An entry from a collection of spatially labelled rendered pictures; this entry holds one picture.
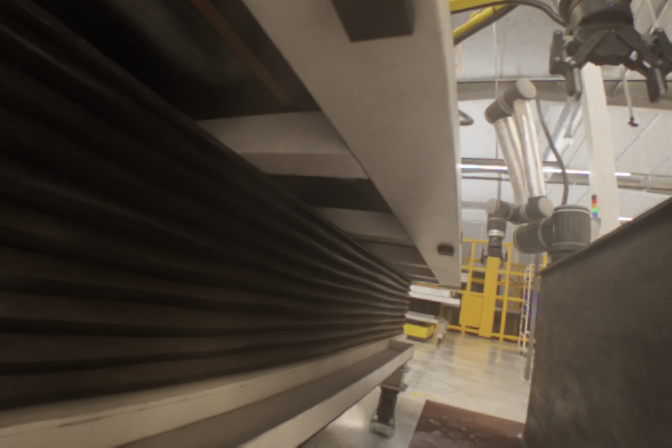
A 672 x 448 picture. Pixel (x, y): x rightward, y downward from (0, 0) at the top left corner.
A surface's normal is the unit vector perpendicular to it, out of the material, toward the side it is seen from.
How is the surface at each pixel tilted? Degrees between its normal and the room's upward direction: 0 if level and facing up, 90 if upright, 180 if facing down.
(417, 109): 180
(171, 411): 90
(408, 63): 180
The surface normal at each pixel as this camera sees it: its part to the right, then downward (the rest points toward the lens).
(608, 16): -0.21, 0.93
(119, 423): 0.89, 0.07
